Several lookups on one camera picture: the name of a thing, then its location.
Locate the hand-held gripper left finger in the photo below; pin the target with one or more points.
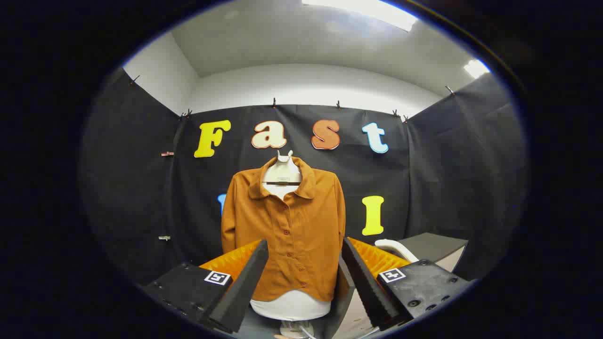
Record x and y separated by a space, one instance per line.
245 287

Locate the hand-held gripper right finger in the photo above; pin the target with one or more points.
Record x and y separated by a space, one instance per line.
367 287

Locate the white garment steamer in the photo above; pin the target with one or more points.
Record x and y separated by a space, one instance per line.
393 246

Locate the orange button-up shirt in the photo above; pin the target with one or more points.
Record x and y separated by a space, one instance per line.
301 226

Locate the white mannequin torso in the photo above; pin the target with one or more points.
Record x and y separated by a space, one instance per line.
289 306

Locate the mannequin stand base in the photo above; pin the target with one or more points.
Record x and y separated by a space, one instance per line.
297 328

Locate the row of black backdrop clips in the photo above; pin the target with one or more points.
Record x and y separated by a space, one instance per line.
273 103

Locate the small ceiling light panel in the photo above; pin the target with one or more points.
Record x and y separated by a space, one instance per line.
476 68

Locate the long ceiling light panel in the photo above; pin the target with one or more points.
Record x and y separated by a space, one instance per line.
367 9

